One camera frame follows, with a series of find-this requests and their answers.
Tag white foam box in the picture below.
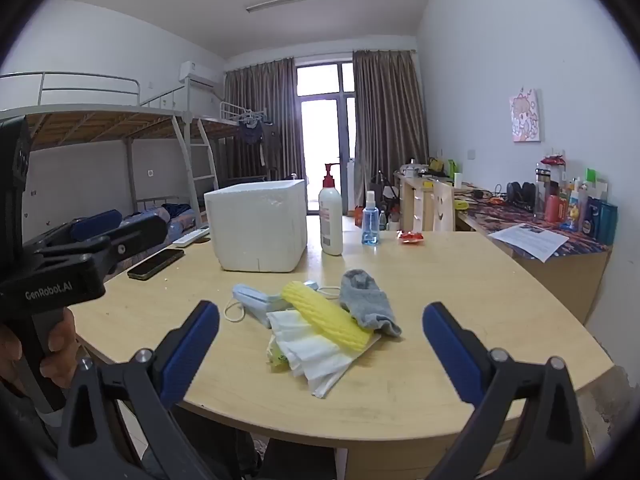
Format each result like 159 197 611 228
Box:
204 178 307 273

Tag black headphones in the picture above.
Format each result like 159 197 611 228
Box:
506 181 537 211

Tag wooden desk with drawers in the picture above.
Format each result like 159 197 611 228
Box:
393 170 483 232

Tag wooden desk with mat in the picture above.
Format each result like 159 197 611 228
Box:
455 195 613 326

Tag glass balcony door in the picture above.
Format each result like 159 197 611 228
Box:
296 62 357 206

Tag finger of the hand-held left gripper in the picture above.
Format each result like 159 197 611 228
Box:
22 209 124 261
30 211 169 281

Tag ceiling tube light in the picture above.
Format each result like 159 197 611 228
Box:
246 0 337 13

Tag patterned desk mat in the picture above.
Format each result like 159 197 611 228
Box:
462 197 612 261

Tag printed paper sheet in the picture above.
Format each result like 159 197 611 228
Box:
487 222 571 262

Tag white lotion bottle red pump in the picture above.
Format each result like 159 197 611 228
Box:
318 163 344 257

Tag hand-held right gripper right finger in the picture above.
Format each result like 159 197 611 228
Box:
422 302 593 480

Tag person's left hand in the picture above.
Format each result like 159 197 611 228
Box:
0 307 78 391

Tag white paper tissue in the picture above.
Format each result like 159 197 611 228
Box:
266 309 382 399

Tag wooden chair with smiley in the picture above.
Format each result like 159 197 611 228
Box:
432 180 457 232

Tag row of toiletry bottles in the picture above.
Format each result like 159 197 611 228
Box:
534 162 619 239

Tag blue spray bottle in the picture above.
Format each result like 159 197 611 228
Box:
361 190 381 246

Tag grey sock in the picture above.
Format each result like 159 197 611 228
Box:
339 269 403 337

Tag yellow foam fruit net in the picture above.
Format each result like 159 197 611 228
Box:
281 281 375 350

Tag blue patterned quilt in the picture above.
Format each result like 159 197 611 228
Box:
120 203 202 241

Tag cartoon wall poster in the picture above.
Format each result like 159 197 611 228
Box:
509 89 543 143

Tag black smartphone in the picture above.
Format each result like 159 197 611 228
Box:
127 248 186 281

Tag green plastic bag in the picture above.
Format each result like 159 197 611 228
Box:
267 335 297 372

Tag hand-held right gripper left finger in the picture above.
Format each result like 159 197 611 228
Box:
56 300 221 480

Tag black metal stand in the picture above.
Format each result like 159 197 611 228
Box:
370 170 401 211

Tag dark hanging clothes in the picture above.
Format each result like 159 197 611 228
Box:
236 120 281 166

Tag white remote control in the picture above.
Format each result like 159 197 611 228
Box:
171 227 211 247

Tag blue face mask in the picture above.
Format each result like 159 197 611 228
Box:
223 280 342 330

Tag brown curtain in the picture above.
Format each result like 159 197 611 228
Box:
352 49 430 196
223 58 305 183

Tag grey metal bunk bed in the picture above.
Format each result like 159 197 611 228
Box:
0 72 211 233
185 101 273 186

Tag white air conditioner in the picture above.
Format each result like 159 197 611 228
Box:
179 61 221 86

